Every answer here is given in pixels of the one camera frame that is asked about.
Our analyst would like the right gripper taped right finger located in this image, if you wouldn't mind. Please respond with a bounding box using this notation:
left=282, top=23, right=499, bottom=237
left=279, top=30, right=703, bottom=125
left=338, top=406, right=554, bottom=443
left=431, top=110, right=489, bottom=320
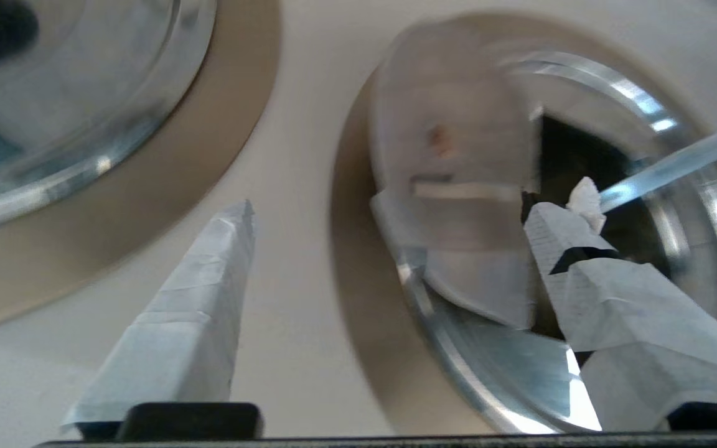
left=523, top=177, right=717, bottom=431

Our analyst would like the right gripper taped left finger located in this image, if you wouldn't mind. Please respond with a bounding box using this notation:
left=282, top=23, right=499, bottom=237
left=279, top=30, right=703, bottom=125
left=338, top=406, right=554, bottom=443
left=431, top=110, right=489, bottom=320
left=63, top=199, right=256, bottom=435

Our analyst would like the steel ladle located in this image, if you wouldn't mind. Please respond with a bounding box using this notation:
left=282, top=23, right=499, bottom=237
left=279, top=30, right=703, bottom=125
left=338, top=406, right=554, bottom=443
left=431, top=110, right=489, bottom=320
left=598, top=114, right=717, bottom=213

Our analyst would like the round steel hinged lid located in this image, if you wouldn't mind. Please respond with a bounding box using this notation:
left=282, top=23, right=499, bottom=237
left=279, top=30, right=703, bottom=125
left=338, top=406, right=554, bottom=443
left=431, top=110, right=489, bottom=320
left=0, top=0, right=217, bottom=236
left=368, top=25, right=543, bottom=330

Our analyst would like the round brushed steel well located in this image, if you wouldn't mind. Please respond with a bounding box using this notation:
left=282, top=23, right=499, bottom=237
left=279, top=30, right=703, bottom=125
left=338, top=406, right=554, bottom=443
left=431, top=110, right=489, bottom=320
left=330, top=9, right=717, bottom=436
left=0, top=0, right=283, bottom=337

